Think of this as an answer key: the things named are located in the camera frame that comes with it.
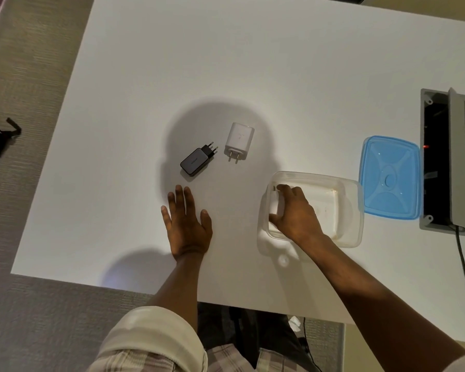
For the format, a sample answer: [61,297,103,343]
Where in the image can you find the person's left hand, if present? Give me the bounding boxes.
[161,184,214,264]

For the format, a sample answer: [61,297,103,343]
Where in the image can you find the person's right hand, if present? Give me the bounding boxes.
[268,184,326,246]

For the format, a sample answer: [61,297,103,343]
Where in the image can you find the small white charger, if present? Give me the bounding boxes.
[269,184,286,225]

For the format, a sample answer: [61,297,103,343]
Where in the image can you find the clear plastic container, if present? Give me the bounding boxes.
[257,170,365,249]

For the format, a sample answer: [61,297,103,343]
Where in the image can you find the dark grey charger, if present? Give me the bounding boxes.
[179,141,220,178]

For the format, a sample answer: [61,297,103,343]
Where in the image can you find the large white charger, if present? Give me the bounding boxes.
[224,121,256,164]

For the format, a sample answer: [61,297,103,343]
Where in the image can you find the blue plastic lid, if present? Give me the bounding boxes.
[358,135,425,221]

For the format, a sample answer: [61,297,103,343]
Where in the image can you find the person's left forearm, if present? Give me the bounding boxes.
[145,251,206,351]

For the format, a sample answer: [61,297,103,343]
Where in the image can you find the person's right forearm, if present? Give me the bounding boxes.
[300,232,465,365]

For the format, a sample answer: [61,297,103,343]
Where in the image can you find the grey desk socket box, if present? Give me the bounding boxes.
[419,87,465,232]

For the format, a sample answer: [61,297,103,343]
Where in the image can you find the dark trousers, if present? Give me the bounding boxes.
[196,301,309,372]

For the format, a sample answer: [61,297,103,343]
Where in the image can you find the beige plaid shirt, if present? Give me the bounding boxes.
[87,305,465,372]

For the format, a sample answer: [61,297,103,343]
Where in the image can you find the thin black floor cable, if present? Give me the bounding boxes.
[302,317,315,372]

